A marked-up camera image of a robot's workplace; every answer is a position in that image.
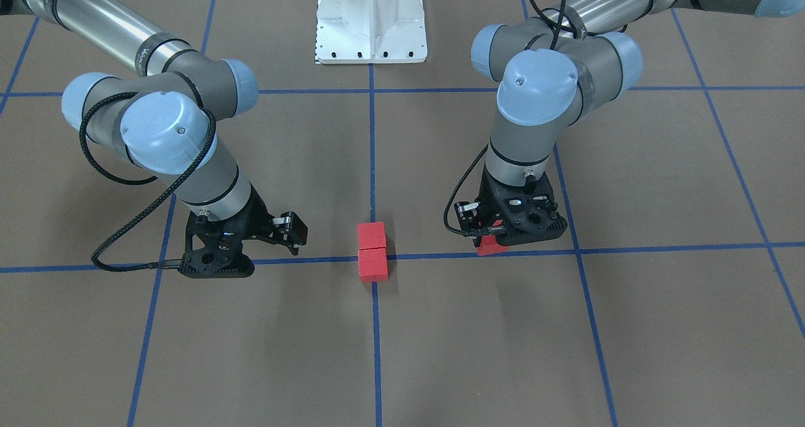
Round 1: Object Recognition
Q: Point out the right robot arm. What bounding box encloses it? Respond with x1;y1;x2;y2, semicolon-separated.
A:
2;0;276;279

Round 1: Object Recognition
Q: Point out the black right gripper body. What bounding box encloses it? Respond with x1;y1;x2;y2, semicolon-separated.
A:
180;188;278;279

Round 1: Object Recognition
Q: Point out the red block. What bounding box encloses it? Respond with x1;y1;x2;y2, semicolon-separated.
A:
357;221;387;250
475;235;509;256
358;248;390;283

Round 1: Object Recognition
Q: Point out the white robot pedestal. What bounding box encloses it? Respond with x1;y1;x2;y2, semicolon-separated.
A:
314;0;428;64

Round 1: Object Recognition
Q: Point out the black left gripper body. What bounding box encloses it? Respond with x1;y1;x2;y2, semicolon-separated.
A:
475;169;567;246

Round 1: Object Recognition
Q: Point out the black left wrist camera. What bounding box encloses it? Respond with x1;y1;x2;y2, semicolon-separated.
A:
453;201;480;237

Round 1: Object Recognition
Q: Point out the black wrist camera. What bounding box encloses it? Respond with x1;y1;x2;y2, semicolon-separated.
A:
269;211;309;256
453;201;480;237

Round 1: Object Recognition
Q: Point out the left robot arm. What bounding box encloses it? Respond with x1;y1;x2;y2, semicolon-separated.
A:
449;0;803;248

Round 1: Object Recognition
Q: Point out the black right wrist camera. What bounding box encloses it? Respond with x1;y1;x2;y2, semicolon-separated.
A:
269;211;309;256

